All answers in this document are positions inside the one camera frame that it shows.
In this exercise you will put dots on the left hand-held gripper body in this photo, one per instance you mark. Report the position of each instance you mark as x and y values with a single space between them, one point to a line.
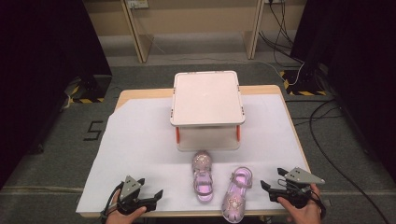
129 186

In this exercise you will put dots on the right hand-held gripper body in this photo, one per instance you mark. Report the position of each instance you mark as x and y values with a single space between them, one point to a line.
300 178

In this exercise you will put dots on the pink glitter sandal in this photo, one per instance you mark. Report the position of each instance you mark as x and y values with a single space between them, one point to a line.
202 177
235 199

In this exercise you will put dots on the white plastic shoe box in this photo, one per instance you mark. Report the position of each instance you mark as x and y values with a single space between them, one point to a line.
207 99

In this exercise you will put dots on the person's left hand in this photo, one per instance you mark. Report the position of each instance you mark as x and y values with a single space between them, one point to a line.
124 218

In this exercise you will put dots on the person's right hand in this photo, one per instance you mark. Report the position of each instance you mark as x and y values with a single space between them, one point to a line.
303 215

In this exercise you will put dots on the white table sheet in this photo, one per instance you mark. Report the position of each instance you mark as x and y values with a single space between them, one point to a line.
140 149

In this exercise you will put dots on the stand base with hazard tape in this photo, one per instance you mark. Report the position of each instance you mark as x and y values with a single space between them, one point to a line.
303 85
90 90

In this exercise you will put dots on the wooden table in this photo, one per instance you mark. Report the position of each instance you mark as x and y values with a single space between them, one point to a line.
146 92

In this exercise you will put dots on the black curtain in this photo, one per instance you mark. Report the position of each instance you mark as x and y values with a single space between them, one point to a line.
358 62
37 77

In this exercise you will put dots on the wooden desk leg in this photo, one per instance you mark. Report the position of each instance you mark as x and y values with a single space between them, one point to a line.
253 29
137 31

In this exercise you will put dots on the white wall socket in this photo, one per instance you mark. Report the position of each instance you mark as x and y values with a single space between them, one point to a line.
137 3

